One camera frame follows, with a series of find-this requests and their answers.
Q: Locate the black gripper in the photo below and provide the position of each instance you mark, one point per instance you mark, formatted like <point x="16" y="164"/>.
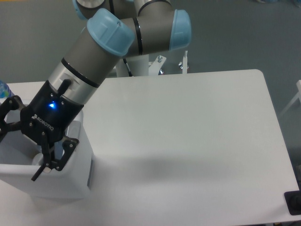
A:
<point x="47" y="115"/>

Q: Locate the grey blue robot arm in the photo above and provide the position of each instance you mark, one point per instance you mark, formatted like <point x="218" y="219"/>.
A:
<point x="107" y="38"/>

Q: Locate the trash inside the can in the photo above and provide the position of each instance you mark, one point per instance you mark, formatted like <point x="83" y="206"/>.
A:
<point x="38" y="160"/>

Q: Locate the white open trash can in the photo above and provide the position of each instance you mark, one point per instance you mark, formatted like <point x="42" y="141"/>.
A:
<point x="16" y="169"/>

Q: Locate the black clamp at table edge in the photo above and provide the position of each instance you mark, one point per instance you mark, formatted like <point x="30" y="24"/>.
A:
<point x="293" y="201"/>

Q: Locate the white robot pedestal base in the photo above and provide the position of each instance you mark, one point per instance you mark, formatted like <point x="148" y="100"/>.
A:
<point x="139" y="66"/>

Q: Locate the white frame at right edge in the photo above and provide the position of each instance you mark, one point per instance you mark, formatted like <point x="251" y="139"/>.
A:
<point x="297" y="97"/>

